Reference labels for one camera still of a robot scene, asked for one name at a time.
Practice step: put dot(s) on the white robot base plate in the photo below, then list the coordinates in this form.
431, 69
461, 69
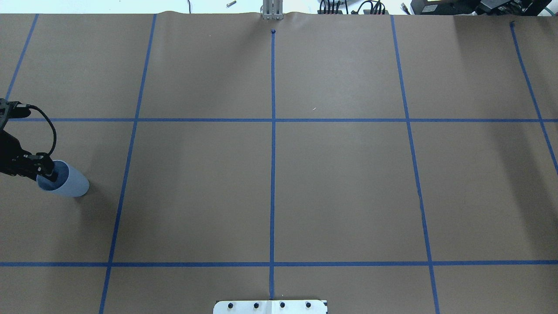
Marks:
271, 307

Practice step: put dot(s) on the aluminium frame post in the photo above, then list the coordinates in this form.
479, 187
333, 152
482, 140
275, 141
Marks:
272, 10

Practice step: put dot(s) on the brown paper table cover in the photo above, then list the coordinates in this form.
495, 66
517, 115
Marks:
388, 164

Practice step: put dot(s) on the black power strip with cables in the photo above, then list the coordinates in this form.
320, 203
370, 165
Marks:
352, 7

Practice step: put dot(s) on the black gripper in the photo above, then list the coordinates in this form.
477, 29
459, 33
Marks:
9, 153

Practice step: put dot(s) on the black equipment on table edge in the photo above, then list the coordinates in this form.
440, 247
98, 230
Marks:
479, 7

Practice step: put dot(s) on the light blue plastic cup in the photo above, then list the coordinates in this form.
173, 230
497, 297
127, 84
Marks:
69, 183

